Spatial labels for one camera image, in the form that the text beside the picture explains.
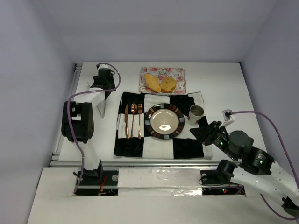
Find silver metal tongs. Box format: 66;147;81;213
87;82;106;118

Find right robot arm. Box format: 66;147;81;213
190;121;299;220

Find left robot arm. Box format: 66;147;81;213
61;63;120;187

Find yellow oval bread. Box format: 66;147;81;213
144;73;161;93

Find brown round bread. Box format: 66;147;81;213
160;77;177;93

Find metal cup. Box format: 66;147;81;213
188;105;205;124

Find copper knife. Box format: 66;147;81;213
124;104;129;139

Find copper spoon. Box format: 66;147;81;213
130;103;137;138

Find copper fork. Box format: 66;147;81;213
137;103;142;139

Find dark rimmed round plate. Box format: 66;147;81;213
144;103;185;140

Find black white checkered cloth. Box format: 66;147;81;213
114;92;213;160

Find floral rectangular tray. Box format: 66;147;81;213
139;67;186;95

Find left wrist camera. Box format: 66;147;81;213
96;63;109;69

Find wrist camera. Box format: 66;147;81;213
221;109;235;127
96;63;109;69

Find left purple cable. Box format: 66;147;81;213
67;62;122;194

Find purple cable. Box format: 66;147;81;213
67;62;122;194
231;110;299;220

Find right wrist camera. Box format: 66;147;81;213
221;109;235;127

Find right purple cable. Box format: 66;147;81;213
231;110;299;220

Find aluminium rail frame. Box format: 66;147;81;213
48;62;264;189

